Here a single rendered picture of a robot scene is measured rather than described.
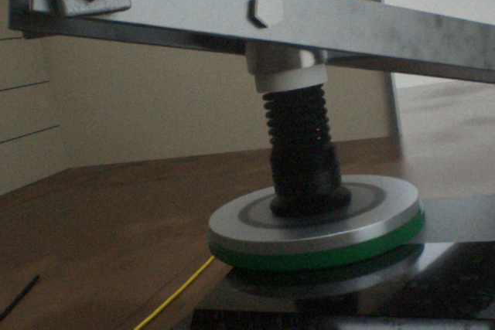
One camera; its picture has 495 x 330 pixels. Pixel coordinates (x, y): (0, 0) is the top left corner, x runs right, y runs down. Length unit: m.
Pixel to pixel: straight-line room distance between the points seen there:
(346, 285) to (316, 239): 0.05
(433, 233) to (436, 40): 0.19
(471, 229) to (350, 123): 5.01
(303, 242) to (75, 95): 6.37
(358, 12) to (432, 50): 0.10
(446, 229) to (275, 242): 0.16
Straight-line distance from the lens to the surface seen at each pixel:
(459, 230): 0.58
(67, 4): 0.43
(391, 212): 0.56
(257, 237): 0.54
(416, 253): 0.54
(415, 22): 0.62
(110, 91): 6.56
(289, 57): 0.56
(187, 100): 6.10
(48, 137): 6.91
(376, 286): 0.48
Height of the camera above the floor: 1.04
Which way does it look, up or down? 10 degrees down
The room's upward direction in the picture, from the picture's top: 10 degrees counter-clockwise
